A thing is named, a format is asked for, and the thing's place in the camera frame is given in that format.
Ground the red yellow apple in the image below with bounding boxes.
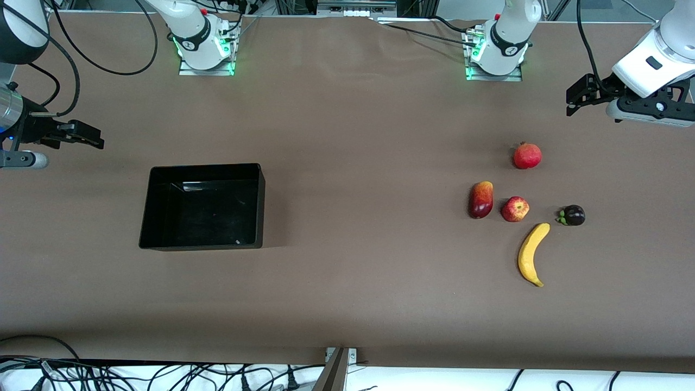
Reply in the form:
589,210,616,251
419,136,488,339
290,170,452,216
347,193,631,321
501,196,530,223

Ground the black plastic box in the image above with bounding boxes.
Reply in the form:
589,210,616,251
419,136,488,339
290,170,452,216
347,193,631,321
138,163,267,251

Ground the yellow banana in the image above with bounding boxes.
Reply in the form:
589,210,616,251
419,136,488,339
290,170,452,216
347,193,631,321
517,223,551,288

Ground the red pomegranate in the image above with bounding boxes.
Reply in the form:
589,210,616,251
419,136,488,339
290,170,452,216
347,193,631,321
513,142,543,170

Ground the dark purple mangosteen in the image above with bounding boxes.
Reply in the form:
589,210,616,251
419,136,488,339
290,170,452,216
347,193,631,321
556,204,586,227

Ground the red yellow mango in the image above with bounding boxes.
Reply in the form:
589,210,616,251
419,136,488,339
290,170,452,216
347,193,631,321
469,181,495,220

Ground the brown table cover sheet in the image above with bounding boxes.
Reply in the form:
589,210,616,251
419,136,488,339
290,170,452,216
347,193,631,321
0,11,695,375

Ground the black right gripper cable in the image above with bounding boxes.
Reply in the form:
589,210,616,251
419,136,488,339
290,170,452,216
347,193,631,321
0,24,81,118

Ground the long looping black cable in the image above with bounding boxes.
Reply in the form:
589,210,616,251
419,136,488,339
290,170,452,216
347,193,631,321
50,0,160,76

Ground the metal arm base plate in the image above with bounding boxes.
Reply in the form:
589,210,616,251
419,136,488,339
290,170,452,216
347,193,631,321
178,22,236,77
464,27,523,83

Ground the black cable on table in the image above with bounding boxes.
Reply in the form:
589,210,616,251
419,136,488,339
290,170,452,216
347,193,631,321
375,15,479,51

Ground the black arched cable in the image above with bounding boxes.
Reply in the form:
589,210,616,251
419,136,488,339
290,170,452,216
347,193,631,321
0,333,82,362

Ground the tangle of black cables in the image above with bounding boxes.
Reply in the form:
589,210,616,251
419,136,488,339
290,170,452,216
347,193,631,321
0,356,326,391

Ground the aluminium frame post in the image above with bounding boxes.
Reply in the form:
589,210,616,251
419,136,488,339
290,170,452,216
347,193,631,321
312,348,349,391

